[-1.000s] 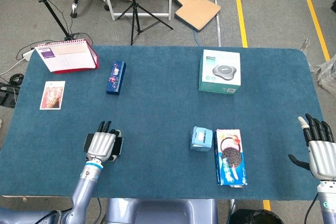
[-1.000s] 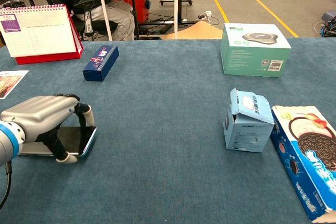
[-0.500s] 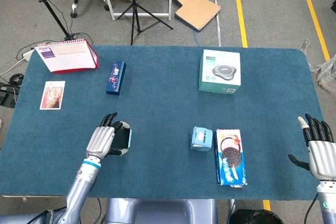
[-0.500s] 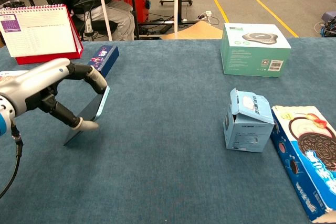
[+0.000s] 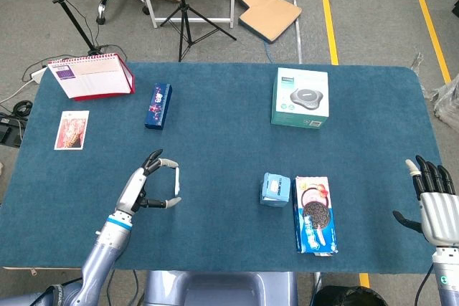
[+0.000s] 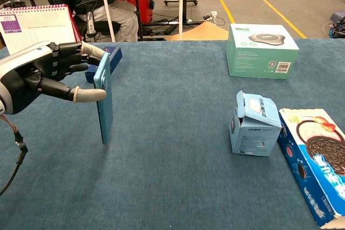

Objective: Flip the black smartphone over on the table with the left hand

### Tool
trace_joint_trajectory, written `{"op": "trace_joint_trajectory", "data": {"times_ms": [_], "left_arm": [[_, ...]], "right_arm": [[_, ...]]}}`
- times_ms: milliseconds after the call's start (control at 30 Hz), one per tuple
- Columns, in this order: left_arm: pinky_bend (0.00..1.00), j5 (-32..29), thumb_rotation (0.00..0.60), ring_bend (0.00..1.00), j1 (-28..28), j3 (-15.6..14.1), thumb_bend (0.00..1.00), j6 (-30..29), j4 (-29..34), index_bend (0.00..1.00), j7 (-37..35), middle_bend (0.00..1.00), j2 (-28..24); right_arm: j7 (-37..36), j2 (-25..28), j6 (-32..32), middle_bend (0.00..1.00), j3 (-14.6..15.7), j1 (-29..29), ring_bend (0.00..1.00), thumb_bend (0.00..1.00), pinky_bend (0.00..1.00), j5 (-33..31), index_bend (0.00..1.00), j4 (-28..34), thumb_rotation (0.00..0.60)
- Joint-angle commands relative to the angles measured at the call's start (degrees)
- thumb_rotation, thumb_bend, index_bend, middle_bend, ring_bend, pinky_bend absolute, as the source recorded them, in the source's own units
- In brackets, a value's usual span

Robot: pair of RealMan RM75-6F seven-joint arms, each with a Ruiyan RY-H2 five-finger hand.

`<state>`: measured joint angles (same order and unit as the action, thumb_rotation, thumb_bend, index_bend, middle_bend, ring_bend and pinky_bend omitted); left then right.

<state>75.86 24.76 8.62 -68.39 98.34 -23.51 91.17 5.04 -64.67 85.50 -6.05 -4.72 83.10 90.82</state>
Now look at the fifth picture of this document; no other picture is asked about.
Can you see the green speaker box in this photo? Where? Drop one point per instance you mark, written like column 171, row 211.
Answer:
column 301, row 98

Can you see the black power adapter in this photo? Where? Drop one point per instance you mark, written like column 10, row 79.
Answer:
column 10, row 130

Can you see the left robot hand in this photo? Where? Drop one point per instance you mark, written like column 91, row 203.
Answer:
column 131, row 191

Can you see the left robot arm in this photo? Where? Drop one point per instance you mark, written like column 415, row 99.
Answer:
column 104, row 248

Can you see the black tripod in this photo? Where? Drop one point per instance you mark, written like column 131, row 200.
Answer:
column 68, row 15
column 184, row 15

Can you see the red desk calendar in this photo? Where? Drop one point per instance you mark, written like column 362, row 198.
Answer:
column 93, row 80

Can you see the white power strip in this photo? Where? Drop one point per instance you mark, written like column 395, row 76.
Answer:
column 38, row 75

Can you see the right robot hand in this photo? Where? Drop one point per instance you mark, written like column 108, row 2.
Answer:
column 439, row 213

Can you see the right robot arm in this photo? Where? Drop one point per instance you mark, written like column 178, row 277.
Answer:
column 448, row 277

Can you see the blue table mat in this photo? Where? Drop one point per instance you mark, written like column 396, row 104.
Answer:
column 222, row 155

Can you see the light blue small box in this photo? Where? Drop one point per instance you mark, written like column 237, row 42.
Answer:
column 275, row 189

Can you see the black smartphone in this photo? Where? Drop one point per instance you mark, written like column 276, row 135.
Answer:
column 177, row 180

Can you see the dark blue long box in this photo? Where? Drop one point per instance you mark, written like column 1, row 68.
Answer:
column 158, row 105

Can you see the blue Oreo cookie box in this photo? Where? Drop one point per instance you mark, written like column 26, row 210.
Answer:
column 315, row 216

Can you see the red photo card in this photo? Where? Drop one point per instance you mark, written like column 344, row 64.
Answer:
column 71, row 130

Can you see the grey robot torso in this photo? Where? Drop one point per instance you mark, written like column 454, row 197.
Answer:
column 215, row 290

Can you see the black trash bin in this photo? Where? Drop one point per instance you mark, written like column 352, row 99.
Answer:
column 348, row 297

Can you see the clear plastic bag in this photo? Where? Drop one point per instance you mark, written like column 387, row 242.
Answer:
column 448, row 105

